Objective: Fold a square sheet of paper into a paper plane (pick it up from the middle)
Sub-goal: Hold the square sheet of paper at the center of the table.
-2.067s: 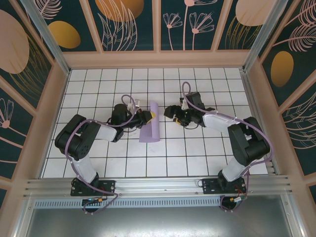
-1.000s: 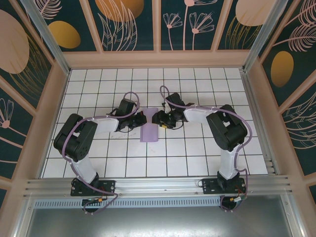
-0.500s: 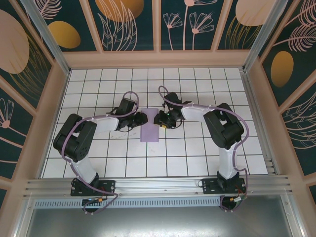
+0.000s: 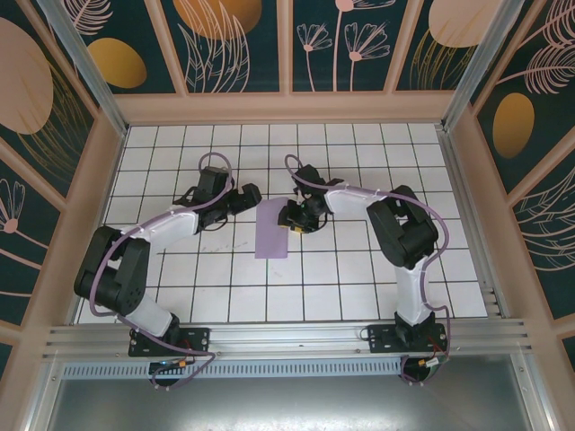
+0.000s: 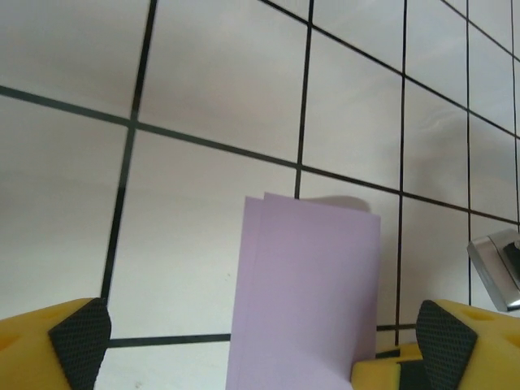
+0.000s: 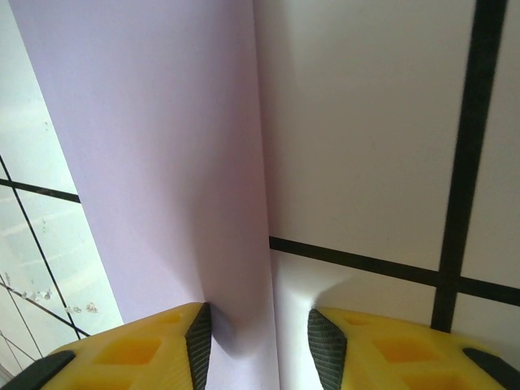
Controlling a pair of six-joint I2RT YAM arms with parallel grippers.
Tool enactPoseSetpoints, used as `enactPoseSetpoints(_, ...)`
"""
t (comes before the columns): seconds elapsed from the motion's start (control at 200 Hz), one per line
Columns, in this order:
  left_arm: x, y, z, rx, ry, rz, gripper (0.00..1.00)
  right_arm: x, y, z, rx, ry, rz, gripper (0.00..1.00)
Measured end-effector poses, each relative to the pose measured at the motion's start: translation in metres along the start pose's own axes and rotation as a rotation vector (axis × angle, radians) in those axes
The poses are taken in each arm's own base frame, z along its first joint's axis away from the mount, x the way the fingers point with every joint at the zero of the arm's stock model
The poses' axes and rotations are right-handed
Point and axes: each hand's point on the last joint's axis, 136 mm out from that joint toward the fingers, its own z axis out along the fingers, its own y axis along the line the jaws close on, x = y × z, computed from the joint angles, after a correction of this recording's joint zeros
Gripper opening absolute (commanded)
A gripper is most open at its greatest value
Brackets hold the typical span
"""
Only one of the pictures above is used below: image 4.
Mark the aluminium corner post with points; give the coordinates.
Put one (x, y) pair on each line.
(90, 76)
(471, 67)

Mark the yellow power connector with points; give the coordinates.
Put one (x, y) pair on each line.
(422, 362)
(182, 362)

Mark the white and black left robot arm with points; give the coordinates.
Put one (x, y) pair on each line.
(148, 233)

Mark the purple paper sheet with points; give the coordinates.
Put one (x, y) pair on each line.
(269, 233)

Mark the aluminium side rail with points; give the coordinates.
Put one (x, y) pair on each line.
(476, 233)

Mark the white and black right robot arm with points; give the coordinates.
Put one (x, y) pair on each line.
(404, 233)

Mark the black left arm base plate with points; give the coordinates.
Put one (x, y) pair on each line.
(197, 339)

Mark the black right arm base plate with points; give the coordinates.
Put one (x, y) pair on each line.
(382, 339)

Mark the aluminium mounting rail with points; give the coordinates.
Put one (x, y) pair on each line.
(287, 334)

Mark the grey metal sheet panel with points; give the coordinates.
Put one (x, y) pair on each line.
(287, 404)

